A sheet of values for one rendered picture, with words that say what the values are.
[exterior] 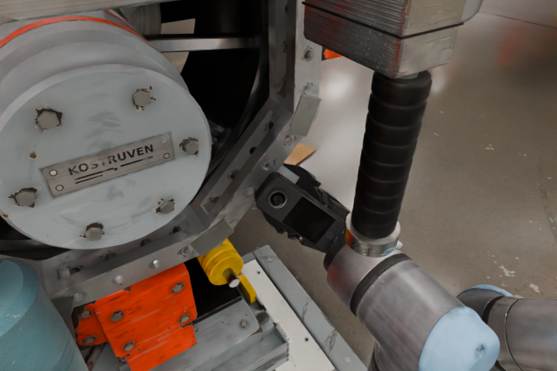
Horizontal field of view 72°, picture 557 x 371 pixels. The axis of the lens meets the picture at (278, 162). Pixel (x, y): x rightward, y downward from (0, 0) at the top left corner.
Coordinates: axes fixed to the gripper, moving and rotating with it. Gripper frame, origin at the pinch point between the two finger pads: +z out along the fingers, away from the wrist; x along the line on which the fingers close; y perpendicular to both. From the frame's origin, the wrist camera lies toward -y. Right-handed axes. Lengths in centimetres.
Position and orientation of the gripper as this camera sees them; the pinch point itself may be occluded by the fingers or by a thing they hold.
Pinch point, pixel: (260, 168)
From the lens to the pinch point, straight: 59.1
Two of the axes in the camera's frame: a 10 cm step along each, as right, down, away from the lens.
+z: -5.3, -4.9, 6.9
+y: 6.0, 3.6, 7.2
